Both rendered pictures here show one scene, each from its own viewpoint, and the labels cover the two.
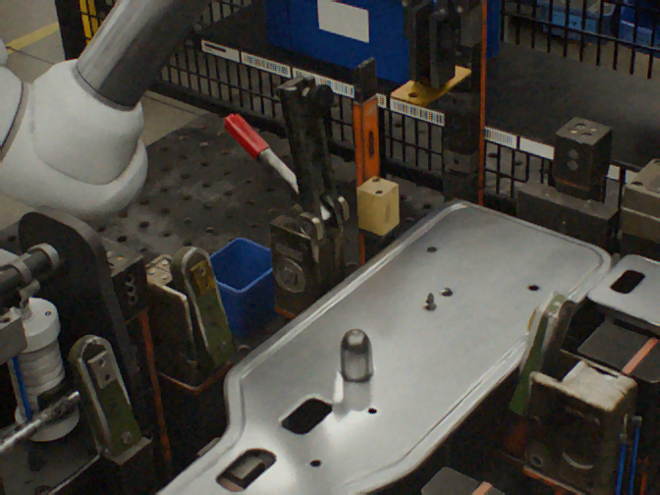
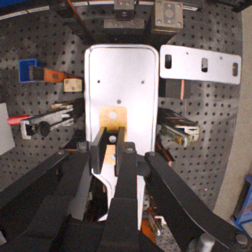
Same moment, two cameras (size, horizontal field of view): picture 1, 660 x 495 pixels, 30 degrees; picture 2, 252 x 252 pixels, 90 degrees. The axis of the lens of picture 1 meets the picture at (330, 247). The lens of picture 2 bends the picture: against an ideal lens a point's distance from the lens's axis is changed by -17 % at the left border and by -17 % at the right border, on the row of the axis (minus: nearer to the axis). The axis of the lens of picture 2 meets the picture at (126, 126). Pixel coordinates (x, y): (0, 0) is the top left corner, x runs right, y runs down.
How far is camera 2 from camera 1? 112 cm
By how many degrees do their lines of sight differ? 68
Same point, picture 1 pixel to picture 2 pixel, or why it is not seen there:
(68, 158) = not seen: outside the picture
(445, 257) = (106, 83)
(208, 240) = (9, 54)
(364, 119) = (48, 79)
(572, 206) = (128, 27)
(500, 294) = (134, 92)
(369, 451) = not seen: hidden behind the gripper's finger
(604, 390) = (194, 136)
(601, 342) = (170, 89)
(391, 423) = not seen: hidden behind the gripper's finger
